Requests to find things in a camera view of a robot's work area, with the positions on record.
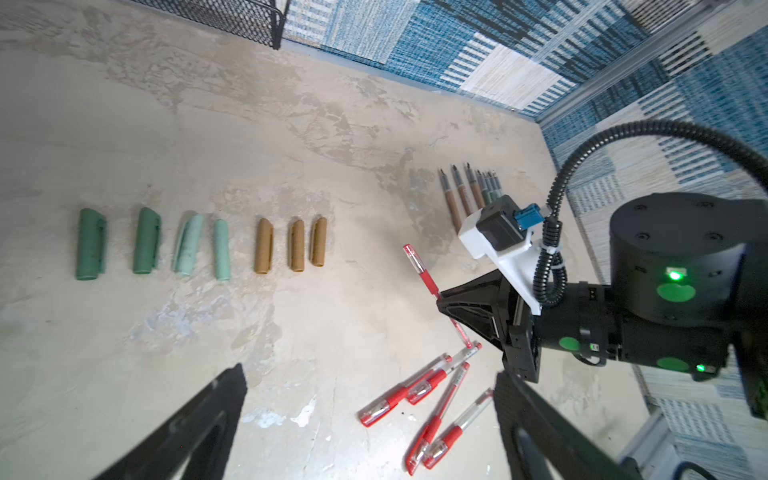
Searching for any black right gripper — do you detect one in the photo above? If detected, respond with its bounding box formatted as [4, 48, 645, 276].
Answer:
[436, 269, 541, 383]

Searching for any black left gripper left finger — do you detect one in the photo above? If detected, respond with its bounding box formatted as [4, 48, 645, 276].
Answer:
[97, 363, 247, 479]

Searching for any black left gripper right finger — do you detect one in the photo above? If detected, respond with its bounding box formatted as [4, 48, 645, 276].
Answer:
[493, 371, 640, 479]

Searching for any red gel pen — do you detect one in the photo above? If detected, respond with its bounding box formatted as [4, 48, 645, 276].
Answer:
[406, 342, 482, 405]
[422, 388, 494, 470]
[403, 244, 472, 348]
[357, 353, 452, 428]

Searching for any brown marker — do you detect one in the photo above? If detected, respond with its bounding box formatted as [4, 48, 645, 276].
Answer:
[451, 165, 473, 216]
[438, 169, 462, 233]
[465, 163, 485, 209]

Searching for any light green marker cap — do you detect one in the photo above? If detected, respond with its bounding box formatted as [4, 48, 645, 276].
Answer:
[172, 213, 204, 276]
[213, 219, 231, 281]

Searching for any brown marker cap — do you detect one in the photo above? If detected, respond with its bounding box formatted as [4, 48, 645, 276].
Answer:
[309, 216, 328, 267]
[254, 217, 274, 275]
[288, 218, 305, 273]

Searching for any dark green pen cap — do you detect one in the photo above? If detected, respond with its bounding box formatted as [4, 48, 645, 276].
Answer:
[133, 207, 162, 275]
[75, 208, 107, 281]

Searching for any dark green pen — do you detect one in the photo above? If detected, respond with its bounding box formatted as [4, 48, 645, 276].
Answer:
[483, 172, 497, 202]
[476, 170, 492, 205]

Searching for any light green marker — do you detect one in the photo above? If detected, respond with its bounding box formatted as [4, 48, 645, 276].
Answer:
[489, 172, 503, 198]

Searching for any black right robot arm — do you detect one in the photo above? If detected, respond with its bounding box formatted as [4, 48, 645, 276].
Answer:
[437, 120, 767, 418]

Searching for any red gel pen bottom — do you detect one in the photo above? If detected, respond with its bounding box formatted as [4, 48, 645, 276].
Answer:
[422, 388, 494, 470]

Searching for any red gel pen diagonal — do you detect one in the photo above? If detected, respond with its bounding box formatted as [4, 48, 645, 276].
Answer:
[405, 362, 470, 476]

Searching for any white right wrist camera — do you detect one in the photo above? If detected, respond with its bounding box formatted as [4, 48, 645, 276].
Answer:
[459, 195, 568, 315]

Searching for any black wire mesh shelf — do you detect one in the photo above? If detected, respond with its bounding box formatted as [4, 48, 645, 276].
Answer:
[136, 0, 290, 50]

